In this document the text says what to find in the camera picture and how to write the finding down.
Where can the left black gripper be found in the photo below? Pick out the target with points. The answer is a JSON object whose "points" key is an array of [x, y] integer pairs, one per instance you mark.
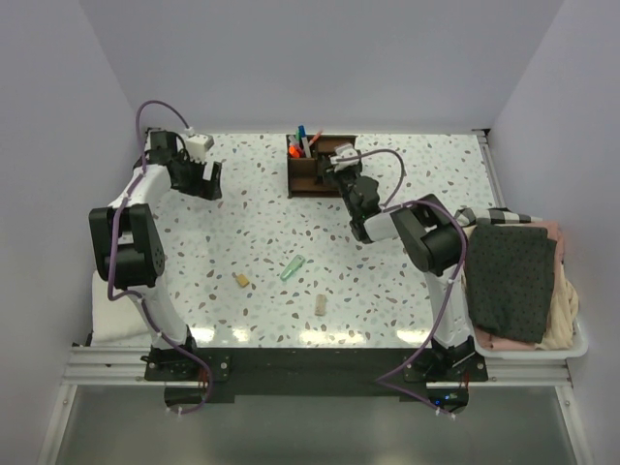
{"points": [[204, 189]]}

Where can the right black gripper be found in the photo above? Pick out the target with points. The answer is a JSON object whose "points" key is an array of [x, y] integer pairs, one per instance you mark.
{"points": [[329, 172]]}

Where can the brown wooden desk organizer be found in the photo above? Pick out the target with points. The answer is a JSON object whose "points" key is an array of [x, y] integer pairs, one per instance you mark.
{"points": [[302, 172]]}

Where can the blue capped white marker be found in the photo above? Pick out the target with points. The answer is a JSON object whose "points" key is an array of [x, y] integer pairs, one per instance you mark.
{"points": [[303, 141]]}

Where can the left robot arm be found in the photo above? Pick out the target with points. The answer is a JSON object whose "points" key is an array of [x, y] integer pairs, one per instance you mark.
{"points": [[128, 251]]}

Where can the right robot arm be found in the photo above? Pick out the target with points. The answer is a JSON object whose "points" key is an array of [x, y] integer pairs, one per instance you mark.
{"points": [[434, 242]]}

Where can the green transparent tube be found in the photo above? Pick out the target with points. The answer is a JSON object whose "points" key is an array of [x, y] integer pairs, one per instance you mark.
{"points": [[292, 267]]}

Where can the beige eraser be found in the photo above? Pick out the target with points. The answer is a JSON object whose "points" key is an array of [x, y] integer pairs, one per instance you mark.
{"points": [[320, 305]]}

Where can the black white striped cloth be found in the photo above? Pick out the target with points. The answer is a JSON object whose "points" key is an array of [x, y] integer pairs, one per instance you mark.
{"points": [[469, 216]]}

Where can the dark grey dotted cloth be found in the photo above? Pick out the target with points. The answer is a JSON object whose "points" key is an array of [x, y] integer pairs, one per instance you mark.
{"points": [[510, 277]]}

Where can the cream knit cloth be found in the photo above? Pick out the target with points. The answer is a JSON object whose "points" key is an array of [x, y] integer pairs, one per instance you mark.
{"points": [[518, 295]]}

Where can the white laundry tray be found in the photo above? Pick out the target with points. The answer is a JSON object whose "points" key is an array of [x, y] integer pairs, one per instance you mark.
{"points": [[579, 348]]}

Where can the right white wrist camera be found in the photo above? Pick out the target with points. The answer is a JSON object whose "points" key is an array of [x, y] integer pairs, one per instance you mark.
{"points": [[345, 154]]}

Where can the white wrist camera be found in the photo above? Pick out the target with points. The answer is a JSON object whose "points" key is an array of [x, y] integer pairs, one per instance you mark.
{"points": [[197, 145], [345, 154]]}

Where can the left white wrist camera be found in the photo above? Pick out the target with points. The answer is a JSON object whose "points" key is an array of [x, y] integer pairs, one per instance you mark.
{"points": [[197, 145]]}

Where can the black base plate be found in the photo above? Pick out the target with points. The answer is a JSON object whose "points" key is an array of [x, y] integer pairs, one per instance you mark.
{"points": [[227, 392]]}

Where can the aluminium frame rail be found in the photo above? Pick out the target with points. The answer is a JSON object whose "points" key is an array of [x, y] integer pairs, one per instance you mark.
{"points": [[129, 366]]}

